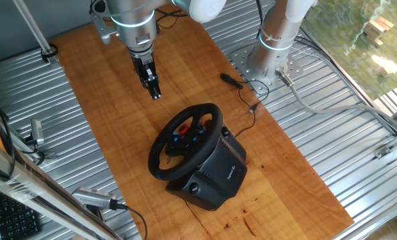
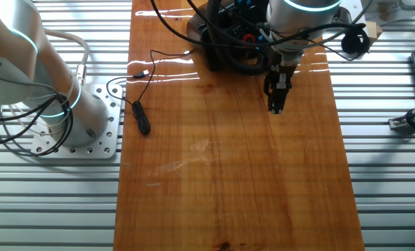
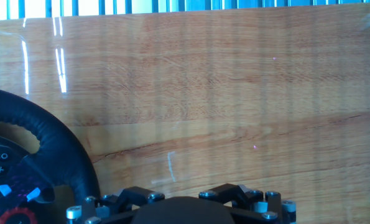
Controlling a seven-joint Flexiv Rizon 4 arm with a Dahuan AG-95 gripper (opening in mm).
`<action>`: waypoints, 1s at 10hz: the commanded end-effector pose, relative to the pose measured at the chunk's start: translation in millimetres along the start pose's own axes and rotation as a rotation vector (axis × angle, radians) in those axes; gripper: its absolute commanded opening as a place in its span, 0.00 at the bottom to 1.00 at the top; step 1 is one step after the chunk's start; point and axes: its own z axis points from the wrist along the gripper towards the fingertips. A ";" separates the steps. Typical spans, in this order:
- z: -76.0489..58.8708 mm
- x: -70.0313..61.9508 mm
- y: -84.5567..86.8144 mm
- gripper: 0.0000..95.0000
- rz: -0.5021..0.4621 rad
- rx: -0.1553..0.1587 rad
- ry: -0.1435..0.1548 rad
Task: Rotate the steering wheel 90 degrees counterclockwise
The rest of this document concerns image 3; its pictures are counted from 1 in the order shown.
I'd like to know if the wooden board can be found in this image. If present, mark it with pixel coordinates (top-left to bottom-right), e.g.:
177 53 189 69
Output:
0 2 370 224

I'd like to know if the black leather steering wheel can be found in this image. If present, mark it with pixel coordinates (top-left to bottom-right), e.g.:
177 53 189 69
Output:
0 86 101 224

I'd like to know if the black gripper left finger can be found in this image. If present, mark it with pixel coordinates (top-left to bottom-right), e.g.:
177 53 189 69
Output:
65 185 166 224

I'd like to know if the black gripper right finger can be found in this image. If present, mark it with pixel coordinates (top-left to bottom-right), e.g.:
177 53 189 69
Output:
198 183 297 224

